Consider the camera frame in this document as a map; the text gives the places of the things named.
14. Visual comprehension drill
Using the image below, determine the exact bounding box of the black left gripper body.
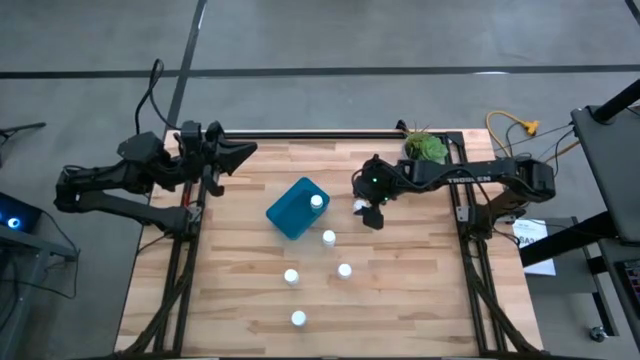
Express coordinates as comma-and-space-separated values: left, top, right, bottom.
199, 121, 228, 198

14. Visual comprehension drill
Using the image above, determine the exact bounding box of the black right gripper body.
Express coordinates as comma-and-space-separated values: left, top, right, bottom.
351, 153, 399, 232

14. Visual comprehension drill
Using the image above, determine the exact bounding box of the blue plastic basket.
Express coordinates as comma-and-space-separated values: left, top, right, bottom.
264, 176, 332, 241

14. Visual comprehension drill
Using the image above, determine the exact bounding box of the green succulent plant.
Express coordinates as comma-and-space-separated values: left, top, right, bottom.
404, 123, 450, 165

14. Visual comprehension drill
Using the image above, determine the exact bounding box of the white paper sheet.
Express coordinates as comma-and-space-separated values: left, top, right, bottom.
510, 218, 557, 277

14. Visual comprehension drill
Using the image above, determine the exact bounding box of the black tripod leg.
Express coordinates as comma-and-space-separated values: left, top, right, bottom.
0, 121, 47, 141

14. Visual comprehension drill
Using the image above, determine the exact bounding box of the grey metal stand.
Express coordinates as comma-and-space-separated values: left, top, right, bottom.
0, 234, 81, 360

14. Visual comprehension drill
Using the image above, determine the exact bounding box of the black computer with blue light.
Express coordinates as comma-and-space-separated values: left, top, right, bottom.
0, 192, 44, 236

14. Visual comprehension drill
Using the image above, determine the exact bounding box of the dark grey cart top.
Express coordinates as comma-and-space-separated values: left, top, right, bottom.
569, 104, 640, 246

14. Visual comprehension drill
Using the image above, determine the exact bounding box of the black pole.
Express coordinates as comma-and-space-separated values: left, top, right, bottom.
591, 78, 640, 125

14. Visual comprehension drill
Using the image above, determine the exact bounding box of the black laptop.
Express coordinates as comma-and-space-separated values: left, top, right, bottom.
614, 257, 640, 321

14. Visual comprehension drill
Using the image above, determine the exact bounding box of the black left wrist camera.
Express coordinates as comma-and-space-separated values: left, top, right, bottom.
179, 119, 204, 152

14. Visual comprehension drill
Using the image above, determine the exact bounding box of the black aluminium table frame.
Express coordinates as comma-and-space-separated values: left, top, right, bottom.
117, 119, 544, 360

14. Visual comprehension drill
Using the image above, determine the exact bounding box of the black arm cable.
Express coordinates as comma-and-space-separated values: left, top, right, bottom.
133, 57, 181, 136

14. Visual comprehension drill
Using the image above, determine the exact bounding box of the yellow extension cable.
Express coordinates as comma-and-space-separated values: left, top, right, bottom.
484, 110, 540, 161

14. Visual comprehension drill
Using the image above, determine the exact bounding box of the black cart base frame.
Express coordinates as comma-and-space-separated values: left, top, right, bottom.
518, 212, 640, 346

